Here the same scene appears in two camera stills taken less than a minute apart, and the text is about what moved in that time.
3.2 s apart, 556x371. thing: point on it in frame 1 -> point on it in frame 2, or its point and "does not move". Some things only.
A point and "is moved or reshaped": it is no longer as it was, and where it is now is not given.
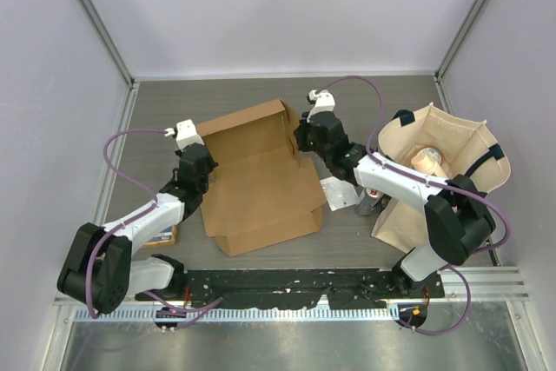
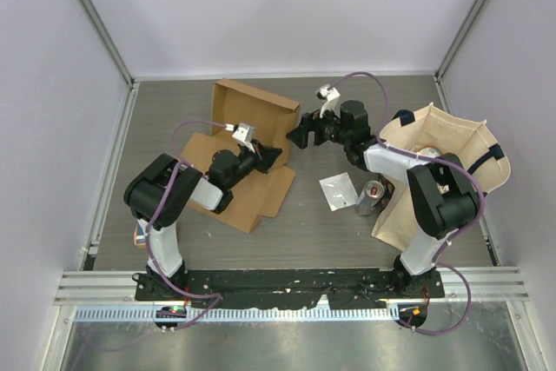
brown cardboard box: (261, 193) is moved or reshaped
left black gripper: (211, 162) -> (263, 156)
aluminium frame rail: (483, 286) does not move
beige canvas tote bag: (444, 142) does not move
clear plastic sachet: (339, 194) does not move
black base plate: (248, 288) does not move
